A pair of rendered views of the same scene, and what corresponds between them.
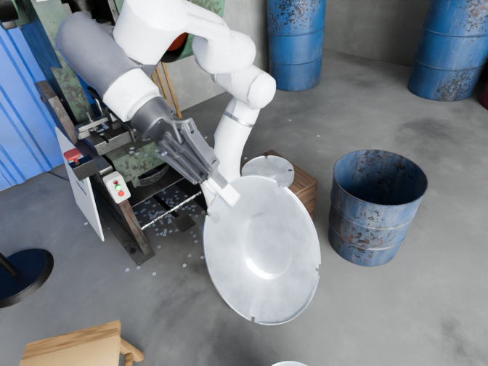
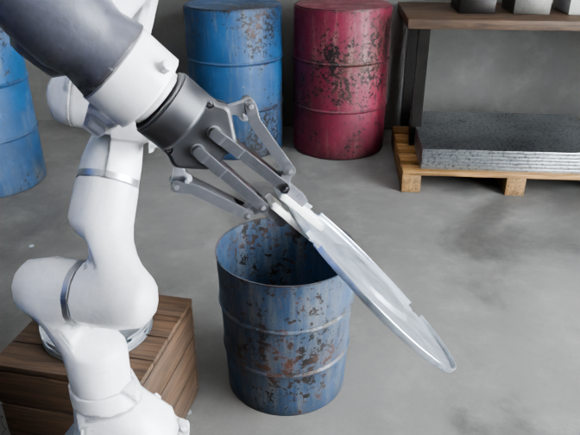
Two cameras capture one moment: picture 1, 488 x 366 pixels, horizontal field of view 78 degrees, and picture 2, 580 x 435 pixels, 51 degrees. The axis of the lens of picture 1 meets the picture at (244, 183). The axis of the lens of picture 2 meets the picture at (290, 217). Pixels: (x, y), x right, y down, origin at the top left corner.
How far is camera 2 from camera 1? 0.52 m
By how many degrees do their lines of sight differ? 42
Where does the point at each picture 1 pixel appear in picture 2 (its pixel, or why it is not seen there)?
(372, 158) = (255, 236)
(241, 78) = not seen: hidden behind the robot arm
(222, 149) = (108, 237)
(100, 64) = (105, 15)
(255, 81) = not seen: hidden behind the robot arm
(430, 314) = (434, 419)
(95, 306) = not seen: outside the picture
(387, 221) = (333, 306)
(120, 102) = (151, 77)
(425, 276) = (394, 378)
